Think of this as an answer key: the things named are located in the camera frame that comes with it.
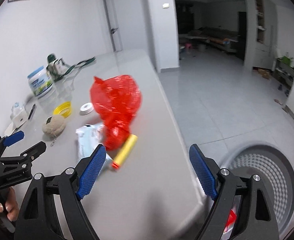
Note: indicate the black pen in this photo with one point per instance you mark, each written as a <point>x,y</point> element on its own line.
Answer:
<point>32,111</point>

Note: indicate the beige plush pouch keychain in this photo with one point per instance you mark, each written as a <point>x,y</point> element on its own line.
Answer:
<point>53,127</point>

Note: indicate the tissue pack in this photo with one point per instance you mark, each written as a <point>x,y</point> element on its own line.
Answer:
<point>18,115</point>

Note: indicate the left hand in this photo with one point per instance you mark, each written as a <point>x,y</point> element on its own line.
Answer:
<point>11,206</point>

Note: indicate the red plastic bag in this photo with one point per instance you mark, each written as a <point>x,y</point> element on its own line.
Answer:
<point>116,100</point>

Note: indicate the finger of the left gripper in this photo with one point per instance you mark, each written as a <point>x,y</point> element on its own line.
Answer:
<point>7,141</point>
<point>26,157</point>

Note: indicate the wall light switch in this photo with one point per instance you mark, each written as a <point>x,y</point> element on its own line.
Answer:
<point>165,5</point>

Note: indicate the milk powder jar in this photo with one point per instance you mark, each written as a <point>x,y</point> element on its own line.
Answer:
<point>40,82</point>

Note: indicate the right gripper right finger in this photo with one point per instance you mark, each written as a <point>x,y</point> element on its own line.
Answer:
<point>255,219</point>

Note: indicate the red toothpaste box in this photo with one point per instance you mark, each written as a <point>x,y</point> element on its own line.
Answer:
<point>232,216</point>

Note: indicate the pink stool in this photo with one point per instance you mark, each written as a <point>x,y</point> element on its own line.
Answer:
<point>188,46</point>

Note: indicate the white blue wipes packet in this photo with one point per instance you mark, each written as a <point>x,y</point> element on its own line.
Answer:
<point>88,138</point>

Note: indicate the white round bottle cap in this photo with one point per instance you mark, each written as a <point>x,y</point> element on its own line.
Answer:
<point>86,108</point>

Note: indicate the yellow tube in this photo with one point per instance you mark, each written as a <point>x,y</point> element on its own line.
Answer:
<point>124,152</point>

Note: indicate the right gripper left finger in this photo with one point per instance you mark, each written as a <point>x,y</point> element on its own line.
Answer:
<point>38,217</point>

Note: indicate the white door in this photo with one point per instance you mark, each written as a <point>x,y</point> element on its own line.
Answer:
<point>128,24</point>

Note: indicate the shoe rack with plant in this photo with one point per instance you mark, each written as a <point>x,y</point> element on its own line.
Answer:
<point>284,73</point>

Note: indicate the grey perforated trash basket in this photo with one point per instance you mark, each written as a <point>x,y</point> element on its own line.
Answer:
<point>275,171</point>

